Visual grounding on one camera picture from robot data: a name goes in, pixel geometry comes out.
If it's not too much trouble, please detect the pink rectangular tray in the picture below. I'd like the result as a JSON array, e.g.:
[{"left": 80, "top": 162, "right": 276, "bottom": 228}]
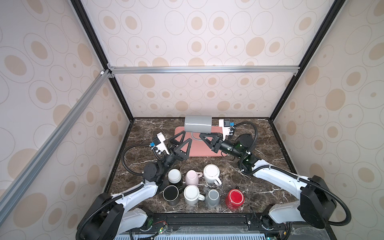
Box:
[{"left": 174, "top": 127, "right": 223, "bottom": 157}]

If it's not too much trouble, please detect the tall grey mug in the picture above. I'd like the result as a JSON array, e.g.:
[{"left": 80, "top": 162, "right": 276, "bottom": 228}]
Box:
[{"left": 184, "top": 115, "right": 212, "bottom": 134}]

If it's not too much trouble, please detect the pale pink mug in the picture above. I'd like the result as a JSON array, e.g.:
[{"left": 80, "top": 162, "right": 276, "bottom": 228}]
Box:
[{"left": 185, "top": 170, "right": 204, "bottom": 186}]

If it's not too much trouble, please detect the white mug with handle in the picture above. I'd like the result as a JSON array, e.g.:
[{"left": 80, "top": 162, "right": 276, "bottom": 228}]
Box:
[{"left": 203, "top": 164, "right": 222, "bottom": 186}]

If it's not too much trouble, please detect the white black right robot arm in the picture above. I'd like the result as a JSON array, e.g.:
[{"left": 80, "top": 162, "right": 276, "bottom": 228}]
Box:
[{"left": 200, "top": 133, "right": 352, "bottom": 229}]

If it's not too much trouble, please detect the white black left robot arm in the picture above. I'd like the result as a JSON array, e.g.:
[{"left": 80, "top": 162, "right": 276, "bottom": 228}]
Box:
[{"left": 75, "top": 131, "right": 192, "bottom": 240}]

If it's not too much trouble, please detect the white black upside-down mug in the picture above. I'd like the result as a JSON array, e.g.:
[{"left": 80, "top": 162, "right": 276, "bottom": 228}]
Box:
[{"left": 168, "top": 169, "right": 183, "bottom": 187}]

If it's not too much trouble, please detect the black mug white rim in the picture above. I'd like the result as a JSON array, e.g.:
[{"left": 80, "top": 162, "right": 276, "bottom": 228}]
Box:
[{"left": 163, "top": 185, "right": 180, "bottom": 206}]

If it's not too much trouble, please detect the white mug front row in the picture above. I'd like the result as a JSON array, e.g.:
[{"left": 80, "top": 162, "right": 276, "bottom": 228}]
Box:
[{"left": 184, "top": 185, "right": 205, "bottom": 206}]

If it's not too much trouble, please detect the small grey mug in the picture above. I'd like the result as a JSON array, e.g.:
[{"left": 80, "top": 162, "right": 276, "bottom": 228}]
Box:
[{"left": 205, "top": 189, "right": 220, "bottom": 209}]

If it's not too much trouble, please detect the red glass cup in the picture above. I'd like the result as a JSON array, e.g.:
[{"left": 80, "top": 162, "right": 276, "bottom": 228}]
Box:
[{"left": 225, "top": 189, "right": 245, "bottom": 210}]

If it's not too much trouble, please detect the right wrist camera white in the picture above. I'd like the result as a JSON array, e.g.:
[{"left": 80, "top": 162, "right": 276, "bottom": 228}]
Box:
[{"left": 219, "top": 119, "right": 235, "bottom": 141}]

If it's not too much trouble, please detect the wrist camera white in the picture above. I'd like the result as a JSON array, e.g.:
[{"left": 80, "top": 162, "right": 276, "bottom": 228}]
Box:
[
  {"left": 219, "top": 119, "right": 235, "bottom": 141},
  {"left": 150, "top": 132, "right": 170, "bottom": 155}
]

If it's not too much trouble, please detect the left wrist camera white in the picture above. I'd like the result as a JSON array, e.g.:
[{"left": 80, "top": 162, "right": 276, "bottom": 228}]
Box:
[{"left": 150, "top": 132, "right": 170, "bottom": 155}]

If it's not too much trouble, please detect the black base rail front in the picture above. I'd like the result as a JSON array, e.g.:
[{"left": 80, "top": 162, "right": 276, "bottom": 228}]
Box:
[{"left": 113, "top": 211, "right": 337, "bottom": 240}]

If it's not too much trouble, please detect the silver aluminium rail back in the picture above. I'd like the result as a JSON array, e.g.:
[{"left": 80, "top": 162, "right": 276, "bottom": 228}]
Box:
[{"left": 110, "top": 65, "right": 300, "bottom": 75}]

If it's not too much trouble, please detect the silver aluminium rail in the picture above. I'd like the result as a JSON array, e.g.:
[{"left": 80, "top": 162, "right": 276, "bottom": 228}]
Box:
[
  {"left": 1, "top": 69, "right": 111, "bottom": 224},
  {"left": 110, "top": 65, "right": 300, "bottom": 75}
]

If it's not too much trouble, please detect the black frame post left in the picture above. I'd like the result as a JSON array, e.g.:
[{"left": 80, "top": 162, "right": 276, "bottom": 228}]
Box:
[{"left": 70, "top": 0, "right": 135, "bottom": 122}]

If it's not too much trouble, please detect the silver aluminium rail left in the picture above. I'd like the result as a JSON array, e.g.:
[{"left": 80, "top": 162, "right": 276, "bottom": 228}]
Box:
[{"left": 1, "top": 69, "right": 111, "bottom": 224}]

